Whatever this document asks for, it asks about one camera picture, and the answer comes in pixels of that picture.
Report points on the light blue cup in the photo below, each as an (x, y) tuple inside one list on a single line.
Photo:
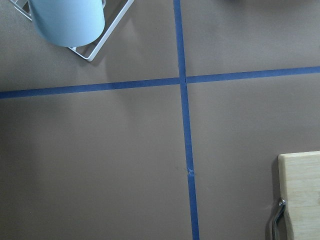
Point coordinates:
[(68, 23)]

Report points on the bamboo cutting board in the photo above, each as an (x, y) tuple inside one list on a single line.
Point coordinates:
[(299, 179)]

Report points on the metal cutting board handle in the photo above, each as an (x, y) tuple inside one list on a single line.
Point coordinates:
[(279, 212)]

